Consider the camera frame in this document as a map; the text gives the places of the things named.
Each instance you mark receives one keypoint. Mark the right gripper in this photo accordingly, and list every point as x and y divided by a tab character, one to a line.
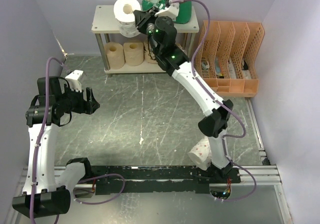
141	17

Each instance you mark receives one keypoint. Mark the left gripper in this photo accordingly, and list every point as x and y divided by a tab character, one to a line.
81	107

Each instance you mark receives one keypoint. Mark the white floral roll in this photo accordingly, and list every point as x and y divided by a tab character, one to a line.
201	154
124	14

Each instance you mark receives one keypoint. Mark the plain brown roll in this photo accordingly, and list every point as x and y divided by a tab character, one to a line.
115	55
133	53

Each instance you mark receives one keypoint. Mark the brown cartoon roll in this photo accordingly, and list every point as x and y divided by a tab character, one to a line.
149	57

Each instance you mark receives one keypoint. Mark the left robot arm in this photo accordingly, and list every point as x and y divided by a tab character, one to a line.
44	194

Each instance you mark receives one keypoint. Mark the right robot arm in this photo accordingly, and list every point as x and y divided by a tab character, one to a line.
177	65

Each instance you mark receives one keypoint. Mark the beige two-tier shelf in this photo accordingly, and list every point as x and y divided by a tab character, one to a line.
104	24

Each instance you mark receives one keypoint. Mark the items in file organizer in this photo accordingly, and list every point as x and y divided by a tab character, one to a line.
205	66

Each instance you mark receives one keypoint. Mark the orange plastic file organizer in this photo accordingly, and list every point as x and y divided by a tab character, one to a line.
235	40

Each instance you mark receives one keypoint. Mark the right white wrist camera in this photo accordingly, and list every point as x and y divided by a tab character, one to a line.
172	11

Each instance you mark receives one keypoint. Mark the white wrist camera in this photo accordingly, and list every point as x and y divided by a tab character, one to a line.
172	11
74	79

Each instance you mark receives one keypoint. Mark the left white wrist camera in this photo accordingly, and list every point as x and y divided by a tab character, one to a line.
74	79

